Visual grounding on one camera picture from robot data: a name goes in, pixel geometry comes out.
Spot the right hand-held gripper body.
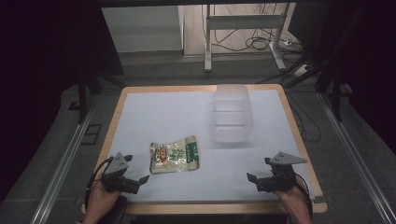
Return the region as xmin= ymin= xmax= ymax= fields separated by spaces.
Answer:
xmin=255 ymin=151 xmax=308 ymax=193

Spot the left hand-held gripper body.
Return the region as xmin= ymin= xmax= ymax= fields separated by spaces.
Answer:
xmin=100 ymin=151 xmax=142 ymax=195

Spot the clear snack packet green label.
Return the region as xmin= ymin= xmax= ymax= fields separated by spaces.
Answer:
xmin=148 ymin=134 xmax=201 ymax=175

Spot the translucent plastic storage box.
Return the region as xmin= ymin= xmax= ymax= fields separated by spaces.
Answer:
xmin=212 ymin=83 xmax=255 ymax=144

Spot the person's right hand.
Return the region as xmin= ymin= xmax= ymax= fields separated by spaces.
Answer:
xmin=273 ymin=175 xmax=309 ymax=209

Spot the person's left hand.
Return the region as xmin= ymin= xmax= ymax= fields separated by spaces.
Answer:
xmin=88 ymin=177 xmax=121 ymax=209

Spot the black floor socket plate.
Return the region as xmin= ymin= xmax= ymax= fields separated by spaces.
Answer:
xmin=80 ymin=123 xmax=103 ymax=146

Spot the wooden-edged table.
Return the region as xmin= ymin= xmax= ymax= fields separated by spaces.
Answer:
xmin=81 ymin=83 xmax=329 ymax=217

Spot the white table mat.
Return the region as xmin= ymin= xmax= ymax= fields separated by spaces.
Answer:
xmin=106 ymin=89 xmax=312 ymax=203

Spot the black metal stand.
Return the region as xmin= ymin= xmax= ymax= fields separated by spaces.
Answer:
xmin=67 ymin=69 xmax=127 ymax=124
xmin=281 ymin=6 xmax=365 ymax=123

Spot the white power strip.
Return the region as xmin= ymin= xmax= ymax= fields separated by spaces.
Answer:
xmin=292 ymin=63 xmax=310 ymax=77

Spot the white cabinet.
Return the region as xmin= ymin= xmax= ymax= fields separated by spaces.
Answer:
xmin=101 ymin=5 xmax=185 ymax=54

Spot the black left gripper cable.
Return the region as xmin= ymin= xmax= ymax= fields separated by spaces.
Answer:
xmin=84 ymin=156 xmax=114 ymax=213

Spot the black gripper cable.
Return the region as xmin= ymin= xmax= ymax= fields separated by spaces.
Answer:
xmin=293 ymin=175 xmax=314 ymax=218
xmin=84 ymin=156 xmax=114 ymax=213

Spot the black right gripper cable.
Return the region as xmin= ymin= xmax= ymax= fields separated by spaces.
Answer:
xmin=293 ymin=175 xmax=314 ymax=218

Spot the thin black floor cable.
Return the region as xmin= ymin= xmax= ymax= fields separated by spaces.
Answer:
xmin=287 ymin=94 xmax=322 ymax=144

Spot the aluminium floor rail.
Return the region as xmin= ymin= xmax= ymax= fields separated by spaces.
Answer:
xmin=30 ymin=94 xmax=99 ymax=224
xmin=317 ymin=92 xmax=396 ymax=224

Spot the tangle of black floor cables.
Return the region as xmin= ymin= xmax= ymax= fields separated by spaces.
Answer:
xmin=211 ymin=4 xmax=304 ymax=53

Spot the white metal desk frame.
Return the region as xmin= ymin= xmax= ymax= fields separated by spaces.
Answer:
xmin=203 ymin=3 xmax=290 ymax=74

